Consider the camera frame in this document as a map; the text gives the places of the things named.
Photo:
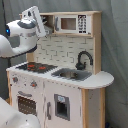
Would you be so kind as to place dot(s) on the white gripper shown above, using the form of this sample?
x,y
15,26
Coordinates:
x,y
33,14

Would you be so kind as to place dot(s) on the white microwave door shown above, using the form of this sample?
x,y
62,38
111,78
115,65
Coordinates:
x,y
73,24

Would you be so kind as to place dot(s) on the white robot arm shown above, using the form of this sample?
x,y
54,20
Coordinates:
x,y
28,29

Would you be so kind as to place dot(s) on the wooden toy kitchen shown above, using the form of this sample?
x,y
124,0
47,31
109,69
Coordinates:
x,y
61,50

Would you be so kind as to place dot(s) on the grey range hood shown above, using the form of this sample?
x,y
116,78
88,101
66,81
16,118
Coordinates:
x,y
47,27

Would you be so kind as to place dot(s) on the black stovetop red burners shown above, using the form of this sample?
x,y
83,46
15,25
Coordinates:
x,y
36,67

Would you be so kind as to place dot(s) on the left stove knob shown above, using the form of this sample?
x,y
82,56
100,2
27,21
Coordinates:
x,y
15,79

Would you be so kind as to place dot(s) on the stove knob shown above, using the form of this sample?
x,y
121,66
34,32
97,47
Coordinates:
x,y
15,79
33,84

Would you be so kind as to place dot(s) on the black toy faucet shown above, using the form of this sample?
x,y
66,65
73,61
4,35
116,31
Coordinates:
x,y
82,57

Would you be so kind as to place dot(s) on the grey toy sink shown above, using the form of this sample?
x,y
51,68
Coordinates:
x,y
72,74

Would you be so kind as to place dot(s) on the right stove knob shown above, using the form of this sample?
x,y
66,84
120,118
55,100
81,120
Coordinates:
x,y
33,84

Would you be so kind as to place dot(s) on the oven door with window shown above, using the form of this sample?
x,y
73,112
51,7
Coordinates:
x,y
27,101

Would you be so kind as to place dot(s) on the fridge door with dispenser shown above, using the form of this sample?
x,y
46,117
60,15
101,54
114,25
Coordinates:
x,y
65,106

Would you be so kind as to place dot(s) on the grey fridge door handle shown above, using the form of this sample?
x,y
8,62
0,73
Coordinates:
x,y
49,110

